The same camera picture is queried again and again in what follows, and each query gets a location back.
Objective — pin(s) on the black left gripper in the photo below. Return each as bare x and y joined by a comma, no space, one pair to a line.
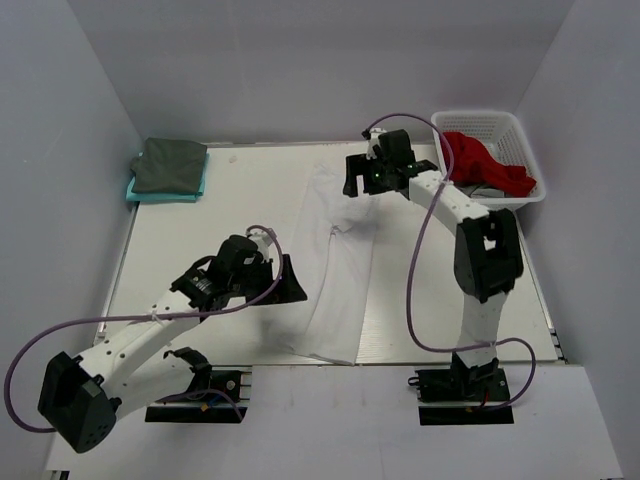
290,289

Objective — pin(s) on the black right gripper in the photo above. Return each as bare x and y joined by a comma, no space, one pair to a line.
360,165

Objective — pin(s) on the white t shirt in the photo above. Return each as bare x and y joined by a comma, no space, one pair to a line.
331,253

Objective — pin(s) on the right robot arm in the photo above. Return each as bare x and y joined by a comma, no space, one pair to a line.
487,255

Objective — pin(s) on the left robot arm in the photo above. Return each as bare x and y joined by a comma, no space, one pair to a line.
83,397

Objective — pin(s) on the red t shirt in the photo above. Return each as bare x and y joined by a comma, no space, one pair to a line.
473,164

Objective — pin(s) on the grey t shirt in basket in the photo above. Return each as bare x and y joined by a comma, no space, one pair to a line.
484,191

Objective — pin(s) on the white plastic basket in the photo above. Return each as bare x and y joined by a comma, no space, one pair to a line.
501,133

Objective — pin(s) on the folded olive green t shirt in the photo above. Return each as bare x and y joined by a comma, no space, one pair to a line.
168,166

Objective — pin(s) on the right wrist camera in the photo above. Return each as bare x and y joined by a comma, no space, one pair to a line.
390,147

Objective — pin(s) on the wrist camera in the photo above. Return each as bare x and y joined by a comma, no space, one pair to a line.
239,251
390,147

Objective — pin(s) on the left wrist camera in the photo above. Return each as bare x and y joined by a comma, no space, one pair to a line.
239,251

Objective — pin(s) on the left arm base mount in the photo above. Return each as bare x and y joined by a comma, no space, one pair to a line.
223,398

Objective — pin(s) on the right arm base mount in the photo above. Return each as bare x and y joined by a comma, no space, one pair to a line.
441,402

